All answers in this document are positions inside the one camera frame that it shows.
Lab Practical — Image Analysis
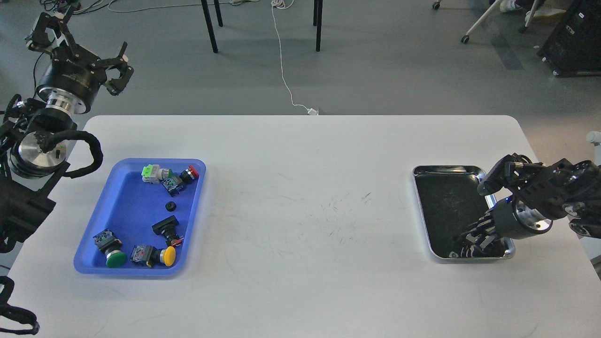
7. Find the green mushroom push button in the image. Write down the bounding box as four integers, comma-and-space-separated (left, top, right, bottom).
93, 229, 127, 268

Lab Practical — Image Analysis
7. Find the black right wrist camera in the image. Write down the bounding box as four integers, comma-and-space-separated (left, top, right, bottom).
477, 153, 532, 196

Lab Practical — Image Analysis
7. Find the white power cable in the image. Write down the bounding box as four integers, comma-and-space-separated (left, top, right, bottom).
271, 0, 319, 116

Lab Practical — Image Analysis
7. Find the green white push button switch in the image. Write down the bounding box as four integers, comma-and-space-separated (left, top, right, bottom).
141, 164, 173, 184

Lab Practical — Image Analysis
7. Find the black table leg left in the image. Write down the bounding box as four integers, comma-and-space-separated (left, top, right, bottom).
201, 0, 223, 54

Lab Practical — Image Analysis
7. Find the silver metal tray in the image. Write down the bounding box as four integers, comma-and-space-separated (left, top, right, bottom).
412, 165, 516, 263

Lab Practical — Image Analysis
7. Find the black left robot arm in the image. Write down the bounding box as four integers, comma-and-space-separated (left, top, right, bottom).
0, 0, 134, 254

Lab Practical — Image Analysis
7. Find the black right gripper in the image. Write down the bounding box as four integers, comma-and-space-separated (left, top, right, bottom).
449, 200, 553, 259

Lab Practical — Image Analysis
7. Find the red push button switch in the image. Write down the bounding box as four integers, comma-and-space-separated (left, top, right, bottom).
159, 165, 200, 197

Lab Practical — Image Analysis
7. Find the black square push button switch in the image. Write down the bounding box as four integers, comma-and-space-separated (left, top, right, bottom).
152, 215, 183, 247

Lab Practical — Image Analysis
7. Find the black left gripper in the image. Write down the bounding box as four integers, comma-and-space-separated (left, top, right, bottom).
26, 2, 134, 114

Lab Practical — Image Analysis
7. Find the yellow mushroom push button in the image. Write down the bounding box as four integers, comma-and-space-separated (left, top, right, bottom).
130, 245, 177, 268

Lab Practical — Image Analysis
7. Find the blue plastic tray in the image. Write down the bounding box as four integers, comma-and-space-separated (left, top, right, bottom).
73, 158, 207, 277

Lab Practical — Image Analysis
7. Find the black table leg right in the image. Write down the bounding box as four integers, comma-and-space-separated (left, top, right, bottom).
313, 0, 324, 52

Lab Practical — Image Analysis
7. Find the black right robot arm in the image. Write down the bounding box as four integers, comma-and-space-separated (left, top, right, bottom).
451, 154, 601, 258

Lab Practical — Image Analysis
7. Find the office chair base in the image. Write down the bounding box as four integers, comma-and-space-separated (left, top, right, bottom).
432, 0, 547, 44

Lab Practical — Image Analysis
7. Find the black equipment case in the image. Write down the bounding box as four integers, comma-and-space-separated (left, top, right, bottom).
537, 0, 601, 77

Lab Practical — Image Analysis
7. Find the black table leg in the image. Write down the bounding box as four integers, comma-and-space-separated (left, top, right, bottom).
313, 0, 324, 52
201, 0, 223, 54

